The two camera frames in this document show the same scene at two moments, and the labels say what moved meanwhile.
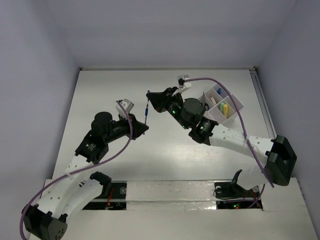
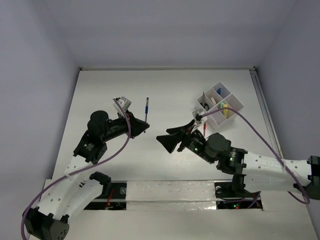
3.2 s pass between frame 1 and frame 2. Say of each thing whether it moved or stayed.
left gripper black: stayed
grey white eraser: stayed
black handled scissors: stayed
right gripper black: moved
